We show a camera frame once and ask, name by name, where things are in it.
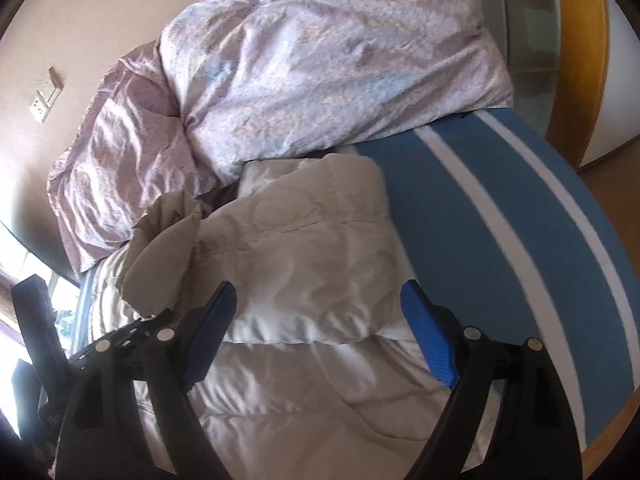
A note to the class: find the window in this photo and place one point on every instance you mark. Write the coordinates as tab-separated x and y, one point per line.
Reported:
60	295

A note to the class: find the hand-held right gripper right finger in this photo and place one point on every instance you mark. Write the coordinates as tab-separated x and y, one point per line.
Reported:
430	335

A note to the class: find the wooden glass-door cabinet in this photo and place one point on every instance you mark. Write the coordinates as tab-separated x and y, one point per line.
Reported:
570	50

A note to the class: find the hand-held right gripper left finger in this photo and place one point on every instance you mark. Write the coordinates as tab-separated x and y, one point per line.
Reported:
211	329

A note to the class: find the pink patterned quilt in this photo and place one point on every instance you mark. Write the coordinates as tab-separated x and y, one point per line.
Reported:
325	60

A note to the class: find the wall socket plate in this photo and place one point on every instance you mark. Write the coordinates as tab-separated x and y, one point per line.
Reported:
42	105

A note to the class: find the blue white striped bed sheet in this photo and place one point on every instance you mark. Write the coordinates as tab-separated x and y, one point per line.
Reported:
450	200

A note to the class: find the wall switch plate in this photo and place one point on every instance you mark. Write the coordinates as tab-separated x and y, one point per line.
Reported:
55	77

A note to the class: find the white down jacket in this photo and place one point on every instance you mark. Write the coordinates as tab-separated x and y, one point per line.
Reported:
300	240

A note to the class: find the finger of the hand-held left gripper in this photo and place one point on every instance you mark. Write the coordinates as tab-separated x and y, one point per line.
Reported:
137	329

